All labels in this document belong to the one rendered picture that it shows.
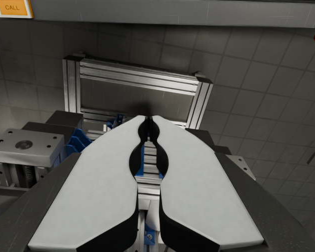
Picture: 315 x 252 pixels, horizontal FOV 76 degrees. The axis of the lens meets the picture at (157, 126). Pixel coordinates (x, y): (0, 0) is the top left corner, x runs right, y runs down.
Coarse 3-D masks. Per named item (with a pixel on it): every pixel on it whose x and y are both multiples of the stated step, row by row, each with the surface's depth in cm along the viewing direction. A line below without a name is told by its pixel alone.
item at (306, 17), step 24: (48, 0) 33; (72, 0) 34; (96, 0) 34; (120, 0) 34; (144, 0) 34; (168, 0) 34; (192, 0) 34; (216, 0) 34; (240, 0) 35; (264, 0) 35; (288, 0) 35; (312, 0) 35; (192, 24) 36; (216, 24) 36; (240, 24) 36; (264, 24) 37; (288, 24) 37; (312, 24) 37
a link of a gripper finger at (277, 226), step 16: (224, 160) 8; (240, 176) 8; (240, 192) 7; (256, 192) 7; (256, 208) 6; (272, 208) 6; (256, 224) 6; (272, 224) 6; (288, 224) 6; (272, 240) 5; (288, 240) 5; (304, 240) 5
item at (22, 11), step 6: (0, 0) 32; (6, 0) 32; (12, 0) 32; (18, 0) 32; (0, 6) 33; (6, 6) 33; (12, 6) 33; (18, 6) 33; (24, 6) 33; (30, 6) 34; (6, 12) 33; (12, 12) 33; (18, 12) 33; (24, 12) 33; (30, 12) 34
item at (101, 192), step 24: (144, 120) 11; (96, 144) 9; (120, 144) 9; (72, 168) 8; (96, 168) 8; (120, 168) 8; (72, 192) 7; (96, 192) 7; (120, 192) 7; (48, 216) 6; (72, 216) 6; (96, 216) 6; (120, 216) 6; (48, 240) 5; (72, 240) 5; (96, 240) 6; (120, 240) 6
